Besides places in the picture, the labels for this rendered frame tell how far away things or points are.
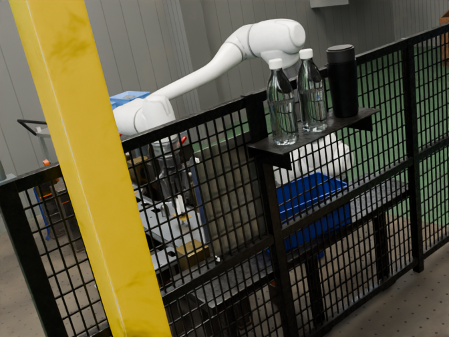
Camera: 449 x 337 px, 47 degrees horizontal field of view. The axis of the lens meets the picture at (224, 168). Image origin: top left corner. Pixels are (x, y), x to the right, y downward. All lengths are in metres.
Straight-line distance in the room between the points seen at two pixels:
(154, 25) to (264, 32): 3.90
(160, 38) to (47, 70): 4.98
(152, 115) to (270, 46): 0.55
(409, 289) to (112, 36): 4.25
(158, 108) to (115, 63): 3.81
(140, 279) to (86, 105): 0.37
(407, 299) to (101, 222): 1.21
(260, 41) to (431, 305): 1.11
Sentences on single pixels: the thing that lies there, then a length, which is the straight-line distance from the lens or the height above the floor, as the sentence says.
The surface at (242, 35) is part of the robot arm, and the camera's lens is 2.09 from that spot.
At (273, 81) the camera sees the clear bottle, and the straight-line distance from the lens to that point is 1.23.
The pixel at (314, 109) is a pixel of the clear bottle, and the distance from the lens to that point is 1.31.
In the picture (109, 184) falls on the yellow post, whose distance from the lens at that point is 1.00.
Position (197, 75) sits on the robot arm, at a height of 1.50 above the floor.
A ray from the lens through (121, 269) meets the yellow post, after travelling 1.07.
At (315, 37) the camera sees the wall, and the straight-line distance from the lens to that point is 8.02.
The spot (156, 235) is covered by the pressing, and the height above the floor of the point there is 1.00.
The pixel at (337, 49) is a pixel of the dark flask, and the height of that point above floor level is 1.61.
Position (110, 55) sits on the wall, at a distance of 5.52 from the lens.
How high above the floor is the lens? 1.85
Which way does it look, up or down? 21 degrees down
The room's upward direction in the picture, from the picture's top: 11 degrees counter-clockwise
